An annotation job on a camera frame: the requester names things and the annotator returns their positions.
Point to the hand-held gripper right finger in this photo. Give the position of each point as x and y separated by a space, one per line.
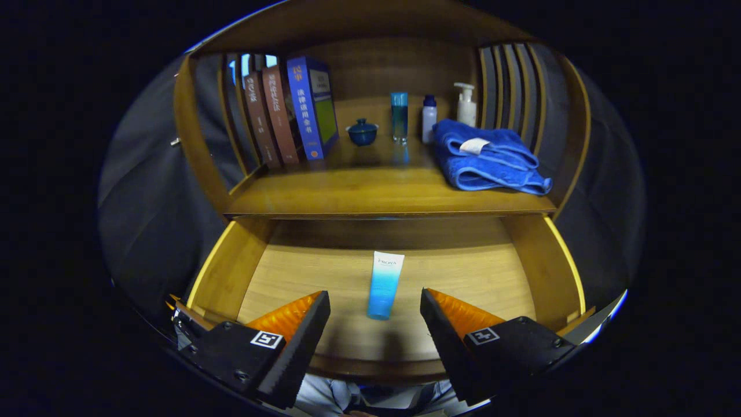
446 347

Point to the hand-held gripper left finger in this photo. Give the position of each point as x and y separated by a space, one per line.
301 347

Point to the wooden drawer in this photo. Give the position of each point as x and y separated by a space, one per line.
463 272

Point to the blue and white tube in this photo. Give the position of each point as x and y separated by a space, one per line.
384 286

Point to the wooden cabinet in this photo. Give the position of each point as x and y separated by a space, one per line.
370 23

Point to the person's clothing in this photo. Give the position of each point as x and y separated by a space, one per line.
324 397

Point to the folded blue towel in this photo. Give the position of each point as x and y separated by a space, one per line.
486 168

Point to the blue lidded teacup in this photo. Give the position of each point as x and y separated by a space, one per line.
362 134

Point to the white bottle with blue cap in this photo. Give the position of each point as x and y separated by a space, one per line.
429 121

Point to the dark brown book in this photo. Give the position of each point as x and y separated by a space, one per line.
260 121

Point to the reddish brown book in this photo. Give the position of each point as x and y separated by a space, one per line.
281 116

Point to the teal glass bottle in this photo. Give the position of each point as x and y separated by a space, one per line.
399 116

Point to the thick blue book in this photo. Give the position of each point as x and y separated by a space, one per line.
307 110

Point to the white pump bottle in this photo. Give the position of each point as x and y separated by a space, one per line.
466 110

